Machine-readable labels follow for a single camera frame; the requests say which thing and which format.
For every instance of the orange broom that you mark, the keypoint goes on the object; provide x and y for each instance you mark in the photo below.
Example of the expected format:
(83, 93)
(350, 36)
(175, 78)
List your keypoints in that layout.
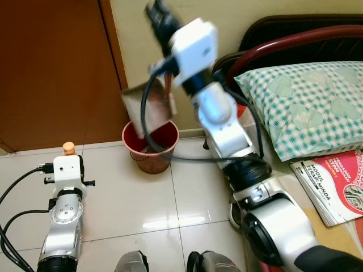
(69, 148)

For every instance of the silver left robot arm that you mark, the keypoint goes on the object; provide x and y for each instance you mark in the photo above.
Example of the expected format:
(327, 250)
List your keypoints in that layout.
(61, 232)

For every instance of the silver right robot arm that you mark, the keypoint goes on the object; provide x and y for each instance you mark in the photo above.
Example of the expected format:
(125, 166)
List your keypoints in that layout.
(278, 226)

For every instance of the red plastic bin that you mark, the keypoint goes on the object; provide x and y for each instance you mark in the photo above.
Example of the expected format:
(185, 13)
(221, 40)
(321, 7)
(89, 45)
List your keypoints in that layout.
(153, 164)

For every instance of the brown cardboard piece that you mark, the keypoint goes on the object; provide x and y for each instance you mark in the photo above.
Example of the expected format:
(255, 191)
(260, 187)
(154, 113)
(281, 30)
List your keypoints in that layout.
(133, 107)

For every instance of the pink and white book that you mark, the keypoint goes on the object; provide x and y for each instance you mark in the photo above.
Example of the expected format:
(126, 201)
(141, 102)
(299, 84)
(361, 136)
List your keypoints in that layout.
(334, 181)

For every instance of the brown wooden door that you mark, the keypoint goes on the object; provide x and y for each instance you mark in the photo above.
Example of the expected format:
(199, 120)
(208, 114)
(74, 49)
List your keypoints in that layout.
(51, 68)

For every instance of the patterned orange bed sheet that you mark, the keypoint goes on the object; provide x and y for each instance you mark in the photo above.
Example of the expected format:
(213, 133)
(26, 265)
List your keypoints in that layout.
(334, 241)

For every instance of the dark wooden bed headboard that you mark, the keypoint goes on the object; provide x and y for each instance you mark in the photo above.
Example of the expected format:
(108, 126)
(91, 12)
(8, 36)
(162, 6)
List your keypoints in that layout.
(295, 39)

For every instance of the green checked pillow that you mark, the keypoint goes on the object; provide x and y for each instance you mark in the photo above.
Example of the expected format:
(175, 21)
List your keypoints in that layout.
(306, 107)

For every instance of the grey right robot leg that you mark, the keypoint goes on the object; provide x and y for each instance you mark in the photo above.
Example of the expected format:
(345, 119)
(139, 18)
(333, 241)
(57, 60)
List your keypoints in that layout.
(214, 262)

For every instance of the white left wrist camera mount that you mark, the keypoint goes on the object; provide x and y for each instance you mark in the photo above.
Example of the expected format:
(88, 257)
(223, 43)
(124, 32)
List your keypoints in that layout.
(67, 169)

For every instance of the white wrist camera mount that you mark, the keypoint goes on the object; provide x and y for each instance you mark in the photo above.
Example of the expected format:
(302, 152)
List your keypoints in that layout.
(67, 169)
(195, 48)

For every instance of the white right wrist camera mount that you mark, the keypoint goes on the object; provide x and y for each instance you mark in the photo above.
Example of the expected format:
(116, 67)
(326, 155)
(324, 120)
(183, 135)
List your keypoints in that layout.
(195, 48)

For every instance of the brown wooden door frame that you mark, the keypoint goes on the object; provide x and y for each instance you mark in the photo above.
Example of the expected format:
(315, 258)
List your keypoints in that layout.
(113, 39)

